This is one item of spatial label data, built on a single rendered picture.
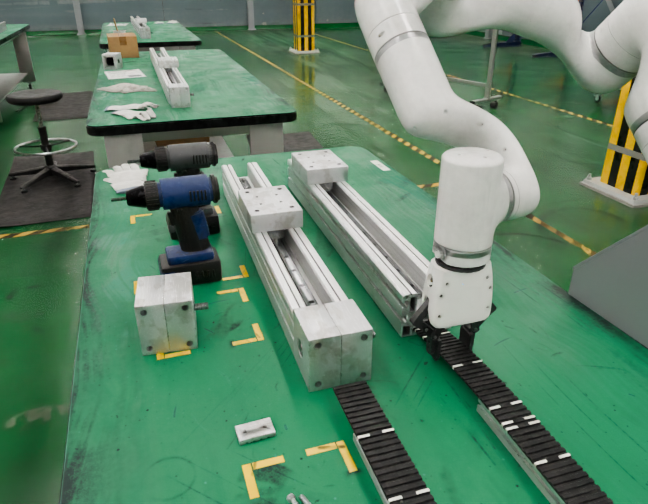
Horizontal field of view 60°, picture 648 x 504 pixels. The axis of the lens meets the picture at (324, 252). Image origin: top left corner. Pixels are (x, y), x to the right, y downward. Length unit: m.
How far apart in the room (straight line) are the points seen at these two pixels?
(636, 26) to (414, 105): 0.49
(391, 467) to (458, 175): 0.38
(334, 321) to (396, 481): 0.26
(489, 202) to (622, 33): 0.52
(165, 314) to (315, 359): 0.26
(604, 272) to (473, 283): 0.34
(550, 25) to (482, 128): 0.33
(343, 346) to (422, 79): 0.41
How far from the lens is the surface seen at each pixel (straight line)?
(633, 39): 1.20
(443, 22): 1.11
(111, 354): 1.01
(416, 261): 1.06
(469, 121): 0.86
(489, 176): 0.77
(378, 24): 0.92
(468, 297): 0.87
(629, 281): 1.09
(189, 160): 1.32
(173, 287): 0.97
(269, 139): 2.72
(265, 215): 1.16
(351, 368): 0.87
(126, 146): 2.66
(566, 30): 1.16
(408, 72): 0.86
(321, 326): 0.84
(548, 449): 0.80
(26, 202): 4.12
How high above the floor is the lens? 1.35
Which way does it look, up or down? 27 degrees down
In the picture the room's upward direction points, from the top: straight up
